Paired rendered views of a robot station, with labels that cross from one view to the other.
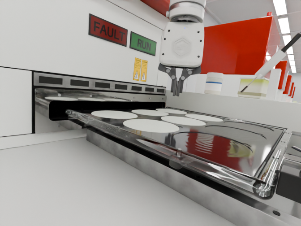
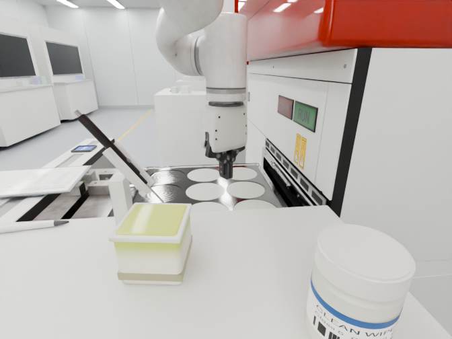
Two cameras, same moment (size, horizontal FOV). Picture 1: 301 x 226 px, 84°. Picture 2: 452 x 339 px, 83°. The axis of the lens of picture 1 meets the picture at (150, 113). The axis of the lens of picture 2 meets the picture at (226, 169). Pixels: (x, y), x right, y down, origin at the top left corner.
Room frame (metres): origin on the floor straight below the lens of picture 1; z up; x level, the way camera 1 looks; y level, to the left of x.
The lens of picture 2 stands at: (0.81, -0.47, 1.19)
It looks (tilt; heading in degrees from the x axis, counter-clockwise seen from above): 22 degrees down; 133
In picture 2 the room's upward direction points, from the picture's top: straight up
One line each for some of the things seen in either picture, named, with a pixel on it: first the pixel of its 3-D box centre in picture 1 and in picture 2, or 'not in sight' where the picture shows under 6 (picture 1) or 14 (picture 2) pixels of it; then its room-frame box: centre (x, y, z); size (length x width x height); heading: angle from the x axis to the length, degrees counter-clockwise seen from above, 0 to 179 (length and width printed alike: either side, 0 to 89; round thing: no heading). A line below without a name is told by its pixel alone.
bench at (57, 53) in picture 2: not in sight; (57, 76); (-6.78, 1.63, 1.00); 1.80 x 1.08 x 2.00; 139
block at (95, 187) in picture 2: not in sight; (106, 187); (0.15, -0.23, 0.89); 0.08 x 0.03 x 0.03; 49
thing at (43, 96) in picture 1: (120, 108); (282, 186); (0.50, 0.09, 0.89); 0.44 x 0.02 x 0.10; 139
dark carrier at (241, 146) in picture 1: (182, 121); (205, 192); (0.37, -0.07, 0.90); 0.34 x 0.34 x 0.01; 49
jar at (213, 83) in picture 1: (213, 84); (352, 291); (0.78, -0.27, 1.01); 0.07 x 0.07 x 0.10
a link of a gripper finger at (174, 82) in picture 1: (170, 82); (231, 162); (0.44, -0.04, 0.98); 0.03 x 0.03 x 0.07; 80
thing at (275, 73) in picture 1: (268, 76); (132, 187); (0.49, -0.32, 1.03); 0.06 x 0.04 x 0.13; 49
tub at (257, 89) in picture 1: (253, 88); (157, 241); (0.58, -0.34, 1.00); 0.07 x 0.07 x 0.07; 40
